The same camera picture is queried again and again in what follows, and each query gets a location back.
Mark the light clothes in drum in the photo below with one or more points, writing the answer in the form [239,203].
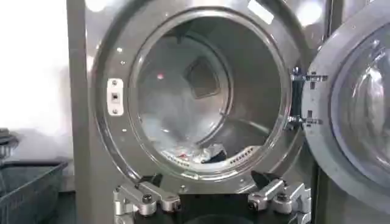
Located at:
[195,152]

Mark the black door hinge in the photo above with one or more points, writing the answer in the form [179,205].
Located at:
[297,97]

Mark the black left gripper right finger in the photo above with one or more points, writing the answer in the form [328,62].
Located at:
[274,194]

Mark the white door latch plate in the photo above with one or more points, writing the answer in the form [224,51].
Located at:
[115,96]

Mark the round glass dryer door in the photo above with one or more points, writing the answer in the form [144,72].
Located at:
[347,109]

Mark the dark mesh laundry basket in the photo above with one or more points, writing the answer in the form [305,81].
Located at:
[27,191]

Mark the grey dryer machine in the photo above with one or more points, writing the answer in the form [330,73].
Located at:
[97,128]

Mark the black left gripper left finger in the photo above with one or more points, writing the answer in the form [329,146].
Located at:
[146,197]

